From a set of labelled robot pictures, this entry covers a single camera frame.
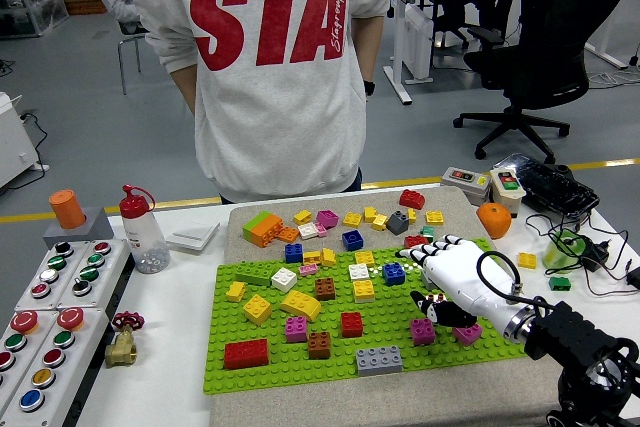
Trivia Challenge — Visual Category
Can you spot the orange fruit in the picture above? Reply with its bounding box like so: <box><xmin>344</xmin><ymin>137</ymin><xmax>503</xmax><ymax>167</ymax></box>
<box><xmin>475</xmin><ymin>202</ymin><xmax>513</xmax><ymax>241</ymax></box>

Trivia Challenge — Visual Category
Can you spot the white switch plate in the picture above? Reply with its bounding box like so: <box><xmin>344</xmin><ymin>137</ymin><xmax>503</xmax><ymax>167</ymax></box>
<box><xmin>164</xmin><ymin>220</ymin><xmax>221</xmax><ymax>255</ymax></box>

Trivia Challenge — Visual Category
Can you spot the grey metal chair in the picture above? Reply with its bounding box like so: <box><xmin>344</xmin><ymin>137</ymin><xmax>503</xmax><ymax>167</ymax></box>
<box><xmin>117</xmin><ymin>19</ymin><xmax>151</xmax><ymax>97</ymax></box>

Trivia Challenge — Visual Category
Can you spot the grey emergency-stop button box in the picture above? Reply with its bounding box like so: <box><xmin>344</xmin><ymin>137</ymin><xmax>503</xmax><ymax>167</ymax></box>
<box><xmin>0</xmin><ymin>307</ymin><xmax>110</xmax><ymax>427</ymax></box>
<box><xmin>0</xmin><ymin>310</ymin><xmax>57</xmax><ymax>398</ymax></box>

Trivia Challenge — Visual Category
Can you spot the black handheld controller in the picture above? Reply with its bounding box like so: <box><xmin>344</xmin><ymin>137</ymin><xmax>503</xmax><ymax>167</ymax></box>
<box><xmin>492</xmin><ymin>152</ymin><xmax>600</xmax><ymax>221</ymax></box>

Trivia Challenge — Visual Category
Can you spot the green baseplate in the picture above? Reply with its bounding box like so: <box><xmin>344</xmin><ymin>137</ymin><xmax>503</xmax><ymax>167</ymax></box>
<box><xmin>202</xmin><ymin>238</ymin><xmax>531</xmax><ymax>397</ymax></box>

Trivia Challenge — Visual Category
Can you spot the thin black cord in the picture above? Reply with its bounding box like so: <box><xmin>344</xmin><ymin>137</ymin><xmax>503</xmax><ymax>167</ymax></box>
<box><xmin>524</xmin><ymin>211</ymin><xmax>630</xmax><ymax>273</ymax></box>

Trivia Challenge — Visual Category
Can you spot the dark grey sloped brick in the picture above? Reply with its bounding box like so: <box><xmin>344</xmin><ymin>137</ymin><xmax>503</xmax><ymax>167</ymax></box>
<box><xmin>385</xmin><ymin>209</ymin><xmax>410</xmax><ymax>236</ymax></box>

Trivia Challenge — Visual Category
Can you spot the grey base block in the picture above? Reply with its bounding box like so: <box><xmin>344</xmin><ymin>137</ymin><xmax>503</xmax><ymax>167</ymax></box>
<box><xmin>42</xmin><ymin>206</ymin><xmax>115</xmax><ymax>249</ymax></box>

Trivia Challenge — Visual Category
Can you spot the yellow curved toy brick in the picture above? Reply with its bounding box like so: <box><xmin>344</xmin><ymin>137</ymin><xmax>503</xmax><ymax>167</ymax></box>
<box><xmin>279</xmin><ymin>290</ymin><xmax>324</xmax><ymax>324</ymax></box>

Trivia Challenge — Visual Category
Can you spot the orange cylinder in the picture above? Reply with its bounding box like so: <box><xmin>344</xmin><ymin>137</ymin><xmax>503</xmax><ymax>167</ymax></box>
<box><xmin>48</xmin><ymin>189</ymin><xmax>87</xmax><ymax>230</ymax></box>

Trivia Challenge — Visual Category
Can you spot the black power adapter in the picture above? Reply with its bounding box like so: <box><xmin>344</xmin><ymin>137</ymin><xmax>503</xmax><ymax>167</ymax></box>
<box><xmin>579</xmin><ymin>239</ymin><xmax>612</xmax><ymax>273</ymax></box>

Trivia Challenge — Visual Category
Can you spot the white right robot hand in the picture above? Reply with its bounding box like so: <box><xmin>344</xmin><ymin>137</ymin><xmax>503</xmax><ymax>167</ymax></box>
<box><xmin>394</xmin><ymin>234</ymin><xmax>525</xmax><ymax>334</ymax></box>

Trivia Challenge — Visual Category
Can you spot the clear red-capped squeeze bottle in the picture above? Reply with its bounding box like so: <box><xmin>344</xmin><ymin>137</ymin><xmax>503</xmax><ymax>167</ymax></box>
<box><xmin>118</xmin><ymin>183</ymin><xmax>172</xmax><ymax>275</ymax></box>

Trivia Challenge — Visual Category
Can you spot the red sloped toy brick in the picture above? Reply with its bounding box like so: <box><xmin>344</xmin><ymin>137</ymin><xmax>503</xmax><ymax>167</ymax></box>
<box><xmin>398</xmin><ymin>188</ymin><xmax>427</xmax><ymax>211</ymax></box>

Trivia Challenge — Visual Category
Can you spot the grey four-button box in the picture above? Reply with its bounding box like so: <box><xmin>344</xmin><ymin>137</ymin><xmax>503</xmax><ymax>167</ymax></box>
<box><xmin>54</xmin><ymin>238</ymin><xmax>132</xmax><ymax>309</ymax></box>
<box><xmin>13</xmin><ymin>240</ymin><xmax>92</xmax><ymax>312</ymax></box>

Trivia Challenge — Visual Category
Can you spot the grey-brown foam mat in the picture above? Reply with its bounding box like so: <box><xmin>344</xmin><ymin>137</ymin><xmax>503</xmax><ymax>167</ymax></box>
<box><xmin>208</xmin><ymin>185</ymin><xmax>561</xmax><ymax>427</ymax></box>

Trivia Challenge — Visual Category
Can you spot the long green toy brick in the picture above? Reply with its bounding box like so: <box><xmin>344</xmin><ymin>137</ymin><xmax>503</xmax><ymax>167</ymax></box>
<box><xmin>234</xmin><ymin>261</ymin><xmax>280</xmax><ymax>287</ymax></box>

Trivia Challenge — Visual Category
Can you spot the white computer case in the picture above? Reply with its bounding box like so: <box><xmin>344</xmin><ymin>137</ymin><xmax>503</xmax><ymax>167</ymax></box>
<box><xmin>403</xmin><ymin>4</ymin><xmax>434</xmax><ymax>84</ymax></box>

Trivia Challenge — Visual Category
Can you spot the white red-green switch box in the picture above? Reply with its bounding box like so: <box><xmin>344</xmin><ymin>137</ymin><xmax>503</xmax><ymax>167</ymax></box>
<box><xmin>488</xmin><ymin>168</ymin><xmax>527</xmax><ymax>218</ymax></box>

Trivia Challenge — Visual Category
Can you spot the long red toy brick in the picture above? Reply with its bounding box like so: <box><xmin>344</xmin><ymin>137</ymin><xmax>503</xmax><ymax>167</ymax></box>
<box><xmin>223</xmin><ymin>339</ymin><xmax>270</xmax><ymax>372</ymax></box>

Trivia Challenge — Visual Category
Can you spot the black office chair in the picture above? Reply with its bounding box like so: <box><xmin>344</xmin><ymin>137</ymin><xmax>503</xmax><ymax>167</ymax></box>
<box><xmin>452</xmin><ymin>0</ymin><xmax>639</xmax><ymax>166</ymax></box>

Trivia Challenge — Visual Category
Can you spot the clear plastic crate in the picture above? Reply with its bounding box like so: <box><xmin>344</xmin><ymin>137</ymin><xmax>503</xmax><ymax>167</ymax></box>
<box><xmin>0</xmin><ymin>0</ymin><xmax>70</xmax><ymax>40</ymax></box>

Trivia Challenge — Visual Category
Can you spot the grey switch box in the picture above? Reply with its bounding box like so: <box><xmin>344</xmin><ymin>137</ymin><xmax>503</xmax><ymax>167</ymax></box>
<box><xmin>440</xmin><ymin>166</ymin><xmax>492</xmax><ymax>207</ymax></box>

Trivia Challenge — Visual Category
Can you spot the wooden pallet box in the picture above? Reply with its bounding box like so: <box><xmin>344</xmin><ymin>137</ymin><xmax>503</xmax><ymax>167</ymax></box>
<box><xmin>60</xmin><ymin>0</ymin><xmax>109</xmax><ymax>17</ymax></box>

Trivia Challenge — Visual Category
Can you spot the long lime toy brick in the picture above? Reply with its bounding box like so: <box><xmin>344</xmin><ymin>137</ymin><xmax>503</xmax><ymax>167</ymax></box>
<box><xmin>242</xmin><ymin>210</ymin><xmax>274</xmax><ymax>244</ymax></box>

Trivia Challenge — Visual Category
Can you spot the hollow blue toy brick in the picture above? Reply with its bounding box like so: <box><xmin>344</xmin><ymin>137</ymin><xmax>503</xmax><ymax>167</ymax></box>
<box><xmin>341</xmin><ymin>229</ymin><xmax>365</xmax><ymax>253</ymax></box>

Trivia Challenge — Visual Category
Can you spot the brass valve red handwheel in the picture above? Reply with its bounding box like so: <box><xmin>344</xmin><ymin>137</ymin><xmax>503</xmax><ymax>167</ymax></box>
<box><xmin>103</xmin><ymin>310</ymin><xmax>146</xmax><ymax>368</ymax></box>

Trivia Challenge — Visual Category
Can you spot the long orange toy brick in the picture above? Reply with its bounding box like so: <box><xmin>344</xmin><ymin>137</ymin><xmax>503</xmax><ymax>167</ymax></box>
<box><xmin>249</xmin><ymin>214</ymin><xmax>285</xmax><ymax>249</ymax></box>

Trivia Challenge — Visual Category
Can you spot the white cabinet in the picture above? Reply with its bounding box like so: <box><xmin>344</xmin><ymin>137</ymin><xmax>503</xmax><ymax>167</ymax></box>
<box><xmin>0</xmin><ymin>91</ymin><xmax>50</xmax><ymax>191</ymax></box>

